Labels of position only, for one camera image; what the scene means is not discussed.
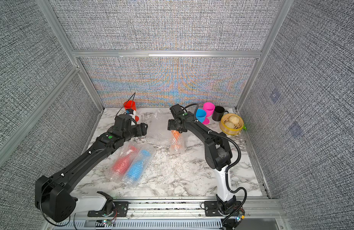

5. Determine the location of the blue wine glass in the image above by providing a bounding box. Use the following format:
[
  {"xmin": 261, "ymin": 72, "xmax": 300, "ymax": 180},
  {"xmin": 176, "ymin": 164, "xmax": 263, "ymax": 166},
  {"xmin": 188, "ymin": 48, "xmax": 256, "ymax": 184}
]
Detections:
[
  {"xmin": 195, "ymin": 109, "xmax": 207, "ymax": 123},
  {"xmin": 123, "ymin": 149, "xmax": 152, "ymax": 186}
]

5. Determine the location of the orange wine glass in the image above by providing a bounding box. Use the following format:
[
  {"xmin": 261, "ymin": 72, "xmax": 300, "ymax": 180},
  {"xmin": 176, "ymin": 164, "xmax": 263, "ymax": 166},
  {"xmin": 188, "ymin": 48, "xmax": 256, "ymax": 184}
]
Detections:
[{"xmin": 170, "ymin": 130, "xmax": 185, "ymax": 154}]

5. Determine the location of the clear bubble wrap sheet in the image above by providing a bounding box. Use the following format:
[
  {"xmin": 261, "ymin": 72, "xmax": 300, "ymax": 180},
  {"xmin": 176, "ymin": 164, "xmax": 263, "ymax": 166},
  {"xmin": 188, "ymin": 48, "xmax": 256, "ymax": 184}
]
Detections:
[{"xmin": 146, "ymin": 110, "xmax": 173, "ymax": 146}]

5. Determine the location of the red plastic wine glass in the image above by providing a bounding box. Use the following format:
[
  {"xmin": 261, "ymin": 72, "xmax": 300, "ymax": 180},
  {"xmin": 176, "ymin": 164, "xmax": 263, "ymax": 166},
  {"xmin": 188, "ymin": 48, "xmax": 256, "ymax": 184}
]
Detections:
[{"xmin": 124, "ymin": 100, "xmax": 139, "ymax": 122}]

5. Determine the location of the pink plastic wine glass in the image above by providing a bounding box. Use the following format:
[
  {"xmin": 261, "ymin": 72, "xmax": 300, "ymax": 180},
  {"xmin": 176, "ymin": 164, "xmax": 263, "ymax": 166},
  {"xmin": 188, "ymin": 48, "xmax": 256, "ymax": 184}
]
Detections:
[{"xmin": 203, "ymin": 103, "xmax": 215, "ymax": 125}]

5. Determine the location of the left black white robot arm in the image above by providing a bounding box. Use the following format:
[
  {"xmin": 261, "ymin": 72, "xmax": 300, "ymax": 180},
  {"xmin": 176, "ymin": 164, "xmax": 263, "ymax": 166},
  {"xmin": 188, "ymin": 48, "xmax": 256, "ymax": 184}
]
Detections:
[{"xmin": 35, "ymin": 123, "xmax": 148, "ymax": 227}]

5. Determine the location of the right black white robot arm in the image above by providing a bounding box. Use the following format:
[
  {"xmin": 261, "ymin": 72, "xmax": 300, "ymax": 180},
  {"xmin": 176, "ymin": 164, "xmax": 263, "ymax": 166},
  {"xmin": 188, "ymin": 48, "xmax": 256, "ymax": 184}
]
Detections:
[{"xmin": 167, "ymin": 114, "xmax": 236, "ymax": 215}]

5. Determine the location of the wrapped red wine glass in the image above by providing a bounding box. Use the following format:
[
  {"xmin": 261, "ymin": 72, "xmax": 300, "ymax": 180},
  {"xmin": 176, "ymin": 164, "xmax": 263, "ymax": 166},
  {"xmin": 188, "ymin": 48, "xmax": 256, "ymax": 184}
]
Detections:
[{"xmin": 110, "ymin": 145, "xmax": 139, "ymax": 181}]

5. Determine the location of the black mug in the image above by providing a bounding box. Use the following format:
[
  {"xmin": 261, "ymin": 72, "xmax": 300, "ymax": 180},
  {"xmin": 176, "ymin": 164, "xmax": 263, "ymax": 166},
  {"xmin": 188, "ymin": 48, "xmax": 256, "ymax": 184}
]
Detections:
[{"xmin": 211, "ymin": 106, "xmax": 229, "ymax": 122}]

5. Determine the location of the yellow bowl with buns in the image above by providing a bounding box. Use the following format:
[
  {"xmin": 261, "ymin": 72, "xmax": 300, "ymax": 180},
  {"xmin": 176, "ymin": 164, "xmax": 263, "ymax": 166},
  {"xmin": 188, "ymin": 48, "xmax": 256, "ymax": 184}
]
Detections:
[{"xmin": 219, "ymin": 113, "xmax": 247, "ymax": 136}]

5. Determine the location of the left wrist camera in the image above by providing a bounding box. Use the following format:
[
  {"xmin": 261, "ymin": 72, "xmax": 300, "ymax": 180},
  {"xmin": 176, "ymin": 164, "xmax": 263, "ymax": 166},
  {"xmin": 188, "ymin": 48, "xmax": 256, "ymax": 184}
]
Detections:
[{"xmin": 123, "ymin": 108, "xmax": 139, "ymax": 125}]

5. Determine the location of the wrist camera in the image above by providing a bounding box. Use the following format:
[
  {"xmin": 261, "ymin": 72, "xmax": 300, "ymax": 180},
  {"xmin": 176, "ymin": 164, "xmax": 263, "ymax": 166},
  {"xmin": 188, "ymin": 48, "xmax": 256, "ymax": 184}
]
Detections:
[
  {"xmin": 170, "ymin": 104, "xmax": 184, "ymax": 118},
  {"xmin": 123, "ymin": 108, "xmax": 139, "ymax": 125}
]

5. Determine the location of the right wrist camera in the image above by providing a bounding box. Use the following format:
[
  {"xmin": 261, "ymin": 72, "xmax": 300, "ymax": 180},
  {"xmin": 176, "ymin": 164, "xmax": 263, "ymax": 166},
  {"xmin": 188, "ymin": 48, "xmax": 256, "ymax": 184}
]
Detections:
[{"xmin": 170, "ymin": 104, "xmax": 184, "ymax": 118}]

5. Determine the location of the black corrugated cable hose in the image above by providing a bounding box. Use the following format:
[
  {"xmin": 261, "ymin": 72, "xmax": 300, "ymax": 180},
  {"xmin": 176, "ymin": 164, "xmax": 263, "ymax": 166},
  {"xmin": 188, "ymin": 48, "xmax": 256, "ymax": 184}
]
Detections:
[{"xmin": 182, "ymin": 103, "xmax": 248, "ymax": 228}]

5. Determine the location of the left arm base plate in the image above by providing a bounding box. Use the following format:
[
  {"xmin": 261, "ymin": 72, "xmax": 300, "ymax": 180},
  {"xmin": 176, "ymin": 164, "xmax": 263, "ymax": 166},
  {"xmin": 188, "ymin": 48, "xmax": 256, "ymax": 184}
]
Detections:
[{"xmin": 87, "ymin": 201, "xmax": 129, "ymax": 218}]

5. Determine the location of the aluminium front rail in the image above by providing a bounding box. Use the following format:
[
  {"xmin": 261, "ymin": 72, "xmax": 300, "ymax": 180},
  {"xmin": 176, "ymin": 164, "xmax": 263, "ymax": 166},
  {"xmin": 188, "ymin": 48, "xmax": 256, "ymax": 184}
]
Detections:
[{"xmin": 77, "ymin": 196, "xmax": 287, "ymax": 219}]

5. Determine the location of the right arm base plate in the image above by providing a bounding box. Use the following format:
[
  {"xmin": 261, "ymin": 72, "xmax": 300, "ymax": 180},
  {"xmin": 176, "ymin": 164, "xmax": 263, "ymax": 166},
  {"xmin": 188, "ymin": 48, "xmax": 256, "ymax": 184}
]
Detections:
[{"xmin": 203, "ymin": 200, "xmax": 241, "ymax": 217}]

